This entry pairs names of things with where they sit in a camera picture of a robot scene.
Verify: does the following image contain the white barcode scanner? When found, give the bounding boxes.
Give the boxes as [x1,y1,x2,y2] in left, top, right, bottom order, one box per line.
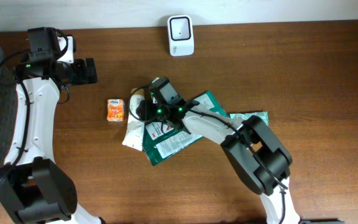
[167,15,195,57]

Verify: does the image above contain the mint green wipes pack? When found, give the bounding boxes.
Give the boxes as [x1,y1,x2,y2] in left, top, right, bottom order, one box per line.
[229,111,270,127]

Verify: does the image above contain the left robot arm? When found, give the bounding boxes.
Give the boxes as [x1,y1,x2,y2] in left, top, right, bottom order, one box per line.
[0,27,104,224]

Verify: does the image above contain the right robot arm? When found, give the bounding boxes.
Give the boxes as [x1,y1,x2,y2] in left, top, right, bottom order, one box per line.
[130,77,301,223]

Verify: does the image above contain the orange tissue pack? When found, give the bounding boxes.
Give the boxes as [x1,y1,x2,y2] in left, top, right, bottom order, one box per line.
[106,99,125,122]

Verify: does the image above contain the white tube brown cap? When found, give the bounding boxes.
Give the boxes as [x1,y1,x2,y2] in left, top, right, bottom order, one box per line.
[122,88,145,151]

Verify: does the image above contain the green white sponge package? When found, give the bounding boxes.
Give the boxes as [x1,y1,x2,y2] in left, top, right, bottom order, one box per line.
[142,90,228,166]

